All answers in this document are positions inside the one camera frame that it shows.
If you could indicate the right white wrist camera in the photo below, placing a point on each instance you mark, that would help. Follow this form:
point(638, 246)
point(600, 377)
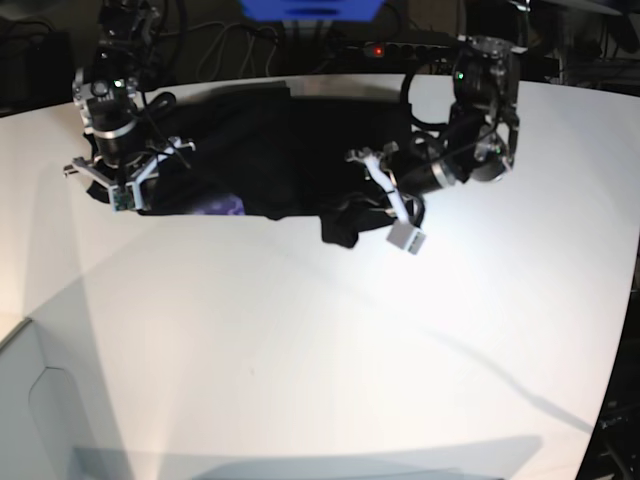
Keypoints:
point(121, 199)

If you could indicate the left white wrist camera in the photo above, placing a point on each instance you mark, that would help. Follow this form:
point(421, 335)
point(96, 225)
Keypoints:
point(406, 237)

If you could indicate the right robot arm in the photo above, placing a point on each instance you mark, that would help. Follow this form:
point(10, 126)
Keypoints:
point(119, 121)

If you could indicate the black T-shirt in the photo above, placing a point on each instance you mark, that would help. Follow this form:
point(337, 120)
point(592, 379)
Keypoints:
point(262, 151)

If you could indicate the black power strip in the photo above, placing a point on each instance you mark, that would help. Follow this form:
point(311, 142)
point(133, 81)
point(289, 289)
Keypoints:
point(394, 51)

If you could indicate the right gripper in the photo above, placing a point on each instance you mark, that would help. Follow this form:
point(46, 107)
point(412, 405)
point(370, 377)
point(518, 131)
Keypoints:
point(138, 172)

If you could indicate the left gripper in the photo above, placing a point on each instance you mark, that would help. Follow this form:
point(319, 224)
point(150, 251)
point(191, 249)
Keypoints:
point(406, 208)

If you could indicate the blue plastic box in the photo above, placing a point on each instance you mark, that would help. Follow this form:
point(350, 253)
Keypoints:
point(332, 10)

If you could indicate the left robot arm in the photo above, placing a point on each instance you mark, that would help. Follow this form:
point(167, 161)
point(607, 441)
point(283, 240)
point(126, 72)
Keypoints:
point(478, 142)

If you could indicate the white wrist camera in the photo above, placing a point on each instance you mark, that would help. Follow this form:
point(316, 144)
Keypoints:
point(121, 199)
point(406, 237)

